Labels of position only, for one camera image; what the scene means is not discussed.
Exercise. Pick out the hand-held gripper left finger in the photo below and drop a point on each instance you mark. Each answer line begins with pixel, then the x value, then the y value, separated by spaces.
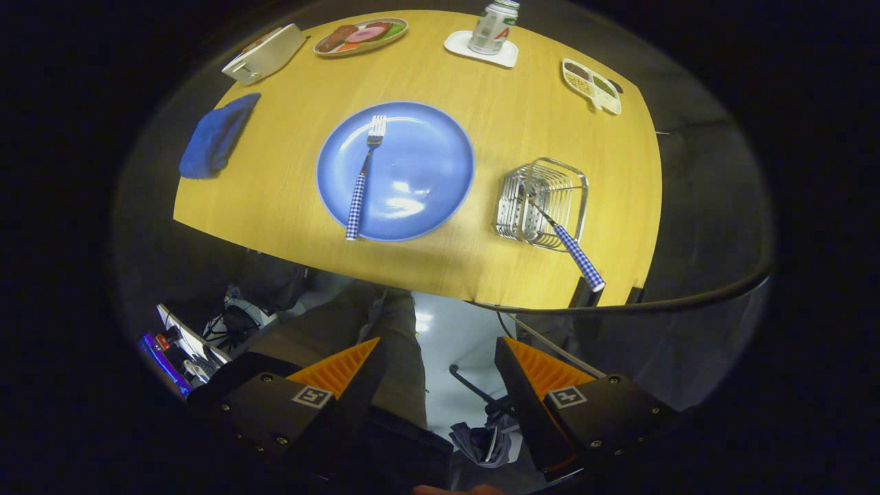
pixel 354 412

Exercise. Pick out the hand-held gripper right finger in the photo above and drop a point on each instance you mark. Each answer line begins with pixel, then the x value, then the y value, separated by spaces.
pixel 529 419

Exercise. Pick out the grey folded bag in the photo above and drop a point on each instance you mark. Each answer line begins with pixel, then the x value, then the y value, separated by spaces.
pixel 481 443

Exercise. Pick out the black metal stand leg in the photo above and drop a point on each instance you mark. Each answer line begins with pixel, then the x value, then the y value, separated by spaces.
pixel 471 388

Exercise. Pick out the person's trouser leg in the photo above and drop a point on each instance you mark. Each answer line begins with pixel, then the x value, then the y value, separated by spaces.
pixel 295 337
pixel 402 357

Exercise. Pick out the laptop with lit screen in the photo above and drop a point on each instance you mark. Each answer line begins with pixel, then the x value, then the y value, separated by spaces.
pixel 165 361

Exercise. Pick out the blue round plate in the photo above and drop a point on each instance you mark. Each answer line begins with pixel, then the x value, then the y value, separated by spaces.
pixel 426 172

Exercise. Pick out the blue folded cloth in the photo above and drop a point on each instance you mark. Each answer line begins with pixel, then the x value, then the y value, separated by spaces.
pixel 216 137

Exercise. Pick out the white divided snack dish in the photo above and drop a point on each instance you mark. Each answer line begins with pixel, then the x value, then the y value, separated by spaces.
pixel 591 86

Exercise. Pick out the oval food plate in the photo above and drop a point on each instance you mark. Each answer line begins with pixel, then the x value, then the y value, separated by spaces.
pixel 364 48

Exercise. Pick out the white toaster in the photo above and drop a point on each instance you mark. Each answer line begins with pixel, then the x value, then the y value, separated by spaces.
pixel 265 55

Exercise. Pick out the brown sausage patty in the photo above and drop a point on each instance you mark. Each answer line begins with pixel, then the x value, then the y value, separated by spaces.
pixel 337 38

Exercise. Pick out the pink ham slice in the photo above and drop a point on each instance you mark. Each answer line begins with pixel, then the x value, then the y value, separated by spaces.
pixel 368 33

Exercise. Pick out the white coaster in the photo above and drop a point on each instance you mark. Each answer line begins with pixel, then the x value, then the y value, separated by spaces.
pixel 459 45

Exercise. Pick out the green lettuce leaf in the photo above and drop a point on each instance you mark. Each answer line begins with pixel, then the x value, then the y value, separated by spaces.
pixel 394 29

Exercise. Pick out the white bottle with green cap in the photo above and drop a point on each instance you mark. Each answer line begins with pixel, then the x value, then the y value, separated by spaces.
pixel 491 31

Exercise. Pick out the black table bracket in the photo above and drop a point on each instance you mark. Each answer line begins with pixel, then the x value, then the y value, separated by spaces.
pixel 588 292
pixel 636 295

